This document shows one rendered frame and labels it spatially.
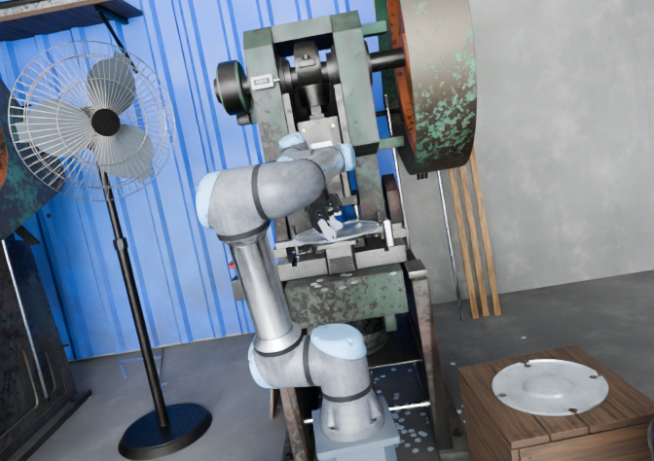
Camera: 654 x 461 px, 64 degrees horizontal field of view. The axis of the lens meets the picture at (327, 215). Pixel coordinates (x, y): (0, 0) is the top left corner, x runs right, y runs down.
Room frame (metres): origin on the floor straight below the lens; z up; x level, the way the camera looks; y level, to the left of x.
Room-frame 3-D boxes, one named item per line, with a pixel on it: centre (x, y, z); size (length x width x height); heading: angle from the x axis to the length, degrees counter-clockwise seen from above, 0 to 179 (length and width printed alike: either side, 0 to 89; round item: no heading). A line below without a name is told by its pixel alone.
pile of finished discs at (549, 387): (1.32, -0.51, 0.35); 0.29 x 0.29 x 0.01
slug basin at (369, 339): (1.90, -0.03, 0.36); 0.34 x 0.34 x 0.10
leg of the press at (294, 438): (2.06, 0.23, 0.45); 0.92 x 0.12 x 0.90; 177
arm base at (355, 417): (1.14, 0.03, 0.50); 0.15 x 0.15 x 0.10
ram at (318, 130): (1.86, -0.03, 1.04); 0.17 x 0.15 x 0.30; 177
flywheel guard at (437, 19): (1.99, -0.37, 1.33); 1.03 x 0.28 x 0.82; 177
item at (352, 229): (1.78, -0.02, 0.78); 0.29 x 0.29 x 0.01
